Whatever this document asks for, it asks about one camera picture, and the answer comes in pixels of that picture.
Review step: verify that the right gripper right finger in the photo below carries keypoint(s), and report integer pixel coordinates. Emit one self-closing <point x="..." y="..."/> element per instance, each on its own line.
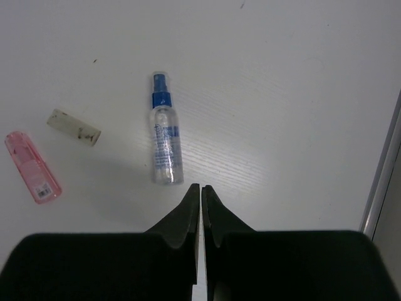
<point x="218" y="221"/>

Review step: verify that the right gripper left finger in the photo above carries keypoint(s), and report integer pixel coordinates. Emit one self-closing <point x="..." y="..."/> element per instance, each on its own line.
<point x="179" y="230"/>

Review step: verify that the clear blue spray bottle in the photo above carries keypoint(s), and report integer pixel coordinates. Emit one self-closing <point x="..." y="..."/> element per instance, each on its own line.
<point x="164" y="124"/>

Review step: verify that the beige eraser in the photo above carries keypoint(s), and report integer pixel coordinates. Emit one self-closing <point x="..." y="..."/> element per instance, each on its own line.
<point x="73" y="127"/>

